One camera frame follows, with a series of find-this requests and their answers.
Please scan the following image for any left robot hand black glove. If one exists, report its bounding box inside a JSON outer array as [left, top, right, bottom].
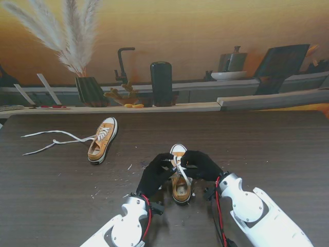
[[135, 152, 178, 198]]

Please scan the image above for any right robot hand black glove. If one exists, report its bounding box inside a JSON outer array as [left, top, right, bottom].
[[179, 150, 224, 182]]

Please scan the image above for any yellow canvas sneaker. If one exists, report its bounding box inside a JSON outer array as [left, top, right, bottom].
[[87, 117, 119, 165], [169, 144, 193, 206]]

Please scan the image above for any printed kitchen backdrop banner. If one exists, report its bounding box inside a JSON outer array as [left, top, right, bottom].
[[0, 0, 329, 119]]

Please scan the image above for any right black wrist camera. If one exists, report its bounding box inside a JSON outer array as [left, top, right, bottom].
[[203, 187, 217, 201]]

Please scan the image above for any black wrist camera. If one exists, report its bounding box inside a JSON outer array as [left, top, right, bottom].
[[151, 202, 165, 216], [203, 187, 217, 201]]

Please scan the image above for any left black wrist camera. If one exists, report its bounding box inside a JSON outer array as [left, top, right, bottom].
[[151, 202, 165, 216]]

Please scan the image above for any left arm red cable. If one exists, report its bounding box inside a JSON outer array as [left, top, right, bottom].
[[141, 194, 153, 241]]

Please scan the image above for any arm red cable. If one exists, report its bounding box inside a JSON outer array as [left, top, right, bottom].
[[215, 176, 228, 247], [141, 194, 153, 241]]

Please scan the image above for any right arm red cable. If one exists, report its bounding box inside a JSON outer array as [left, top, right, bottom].
[[215, 176, 228, 247]]

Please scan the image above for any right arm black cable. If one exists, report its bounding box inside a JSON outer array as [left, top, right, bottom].
[[210, 199, 223, 247]]

